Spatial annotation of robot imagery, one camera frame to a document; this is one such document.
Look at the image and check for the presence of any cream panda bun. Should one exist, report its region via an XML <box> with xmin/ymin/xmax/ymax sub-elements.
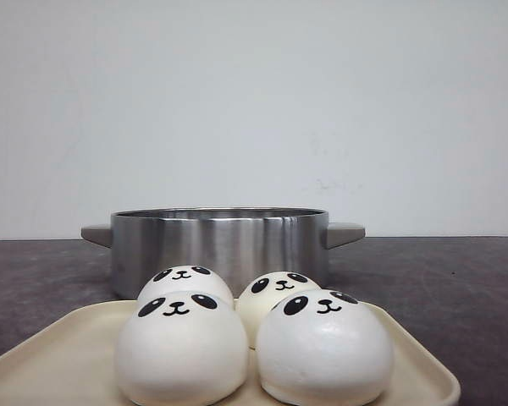
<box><xmin>235</xmin><ymin>271</ymin><xmax>320</xmax><ymax>349</ymax></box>

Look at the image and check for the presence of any white panda bun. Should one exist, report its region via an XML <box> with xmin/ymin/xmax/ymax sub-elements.
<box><xmin>136</xmin><ymin>265</ymin><xmax>234</xmax><ymax>310</ymax></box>
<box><xmin>114</xmin><ymin>291</ymin><xmax>249</xmax><ymax>405</ymax></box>
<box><xmin>256</xmin><ymin>288</ymin><xmax>395</xmax><ymax>405</ymax></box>

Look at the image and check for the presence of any stainless steel steamer pot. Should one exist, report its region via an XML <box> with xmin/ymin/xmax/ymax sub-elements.
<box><xmin>81</xmin><ymin>207</ymin><xmax>365</xmax><ymax>299</ymax></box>

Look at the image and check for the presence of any cream square plastic tray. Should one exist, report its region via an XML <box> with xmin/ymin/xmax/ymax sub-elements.
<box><xmin>0</xmin><ymin>300</ymin><xmax>461</xmax><ymax>405</ymax></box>

